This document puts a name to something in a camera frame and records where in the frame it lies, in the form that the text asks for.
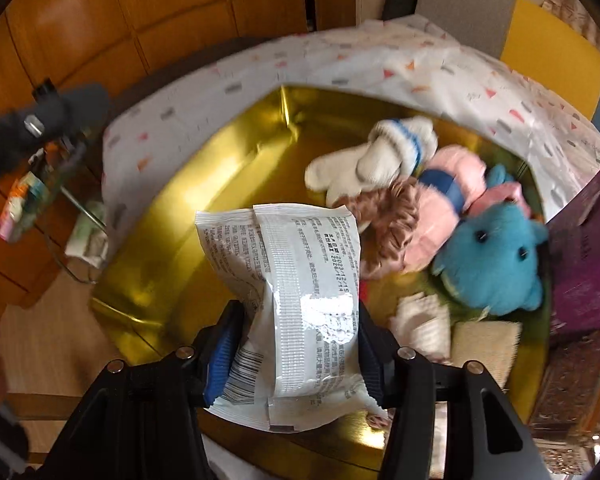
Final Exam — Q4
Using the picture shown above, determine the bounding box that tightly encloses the gold ornate tissue box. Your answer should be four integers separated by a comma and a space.
529, 330, 600, 476

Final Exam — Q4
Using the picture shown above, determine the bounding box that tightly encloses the patterned white tablecloth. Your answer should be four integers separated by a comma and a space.
102, 16, 600, 243

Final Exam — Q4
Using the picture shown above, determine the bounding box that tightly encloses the multicolour sofa backrest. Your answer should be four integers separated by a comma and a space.
381, 0, 600, 156

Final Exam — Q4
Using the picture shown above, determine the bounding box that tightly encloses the purple tissue box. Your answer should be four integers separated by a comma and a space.
548, 171, 600, 336

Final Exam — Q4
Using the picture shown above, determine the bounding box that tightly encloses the white blue striped sock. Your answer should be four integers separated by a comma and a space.
304, 116, 438, 206

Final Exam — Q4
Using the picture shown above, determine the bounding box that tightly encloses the pink plush toy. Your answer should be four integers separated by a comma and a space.
403, 145, 531, 273

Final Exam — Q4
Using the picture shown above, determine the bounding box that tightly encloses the brown knit plush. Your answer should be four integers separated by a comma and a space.
334, 177, 420, 280

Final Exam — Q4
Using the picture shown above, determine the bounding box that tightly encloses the blue plush bear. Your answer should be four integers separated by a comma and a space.
430, 165, 548, 316

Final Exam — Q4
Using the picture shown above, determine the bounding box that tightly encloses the white printed wipes packet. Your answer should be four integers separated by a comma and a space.
196, 204, 387, 432

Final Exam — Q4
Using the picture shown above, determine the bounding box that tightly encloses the beige towel cloth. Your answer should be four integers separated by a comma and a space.
451, 321, 522, 388

